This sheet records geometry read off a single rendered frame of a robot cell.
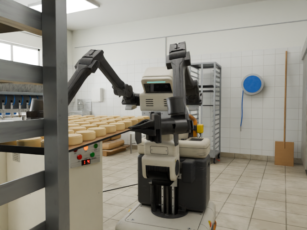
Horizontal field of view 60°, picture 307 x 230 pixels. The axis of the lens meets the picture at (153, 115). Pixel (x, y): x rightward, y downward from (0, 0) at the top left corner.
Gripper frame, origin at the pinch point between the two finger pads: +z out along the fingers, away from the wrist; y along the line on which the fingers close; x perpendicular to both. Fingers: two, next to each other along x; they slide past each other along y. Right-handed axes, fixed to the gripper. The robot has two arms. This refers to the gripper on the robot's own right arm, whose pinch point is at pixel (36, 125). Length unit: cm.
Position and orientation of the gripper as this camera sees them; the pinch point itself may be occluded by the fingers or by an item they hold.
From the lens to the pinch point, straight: 106.2
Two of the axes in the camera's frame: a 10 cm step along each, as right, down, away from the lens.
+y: 0.0, -10.0, -0.6
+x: 9.0, -0.3, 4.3
